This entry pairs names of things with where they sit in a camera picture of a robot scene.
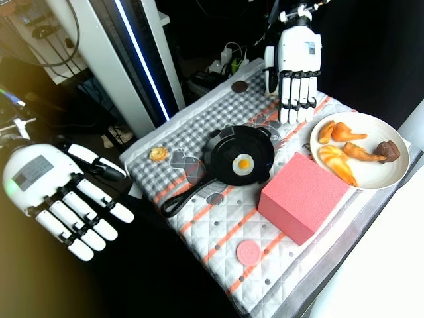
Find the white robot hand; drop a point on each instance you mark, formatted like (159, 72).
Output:
(299, 49)
(36, 172)

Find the black frying pan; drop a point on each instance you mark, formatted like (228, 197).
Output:
(225, 149)

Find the toy fried egg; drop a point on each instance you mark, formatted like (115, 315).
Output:
(243, 164)

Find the pink foam block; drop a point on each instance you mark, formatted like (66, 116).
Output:
(298, 189)

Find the brown round cookie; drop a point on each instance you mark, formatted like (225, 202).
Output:
(240, 86)

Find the white power strip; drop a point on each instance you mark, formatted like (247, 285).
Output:
(218, 64)

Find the toy golden pastry wedge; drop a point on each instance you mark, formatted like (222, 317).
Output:
(326, 132)

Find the toy roast chicken leg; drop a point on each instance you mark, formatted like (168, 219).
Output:
(342, 132)

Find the toy fried drumstick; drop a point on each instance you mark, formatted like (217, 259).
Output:
(359, 154)

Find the yellow flower cookie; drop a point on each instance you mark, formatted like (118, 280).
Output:
(158, 154)

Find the white metal column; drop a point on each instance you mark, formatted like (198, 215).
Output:
(109, 66)

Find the white round plate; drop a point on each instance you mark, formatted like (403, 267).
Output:
(374, 172)

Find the grey cloth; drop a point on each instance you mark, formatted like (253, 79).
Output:
(371, 222)

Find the quilt with bear print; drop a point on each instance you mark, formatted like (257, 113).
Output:
(232, 232)

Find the pink round coaster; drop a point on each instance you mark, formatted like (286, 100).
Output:
(249, 253)

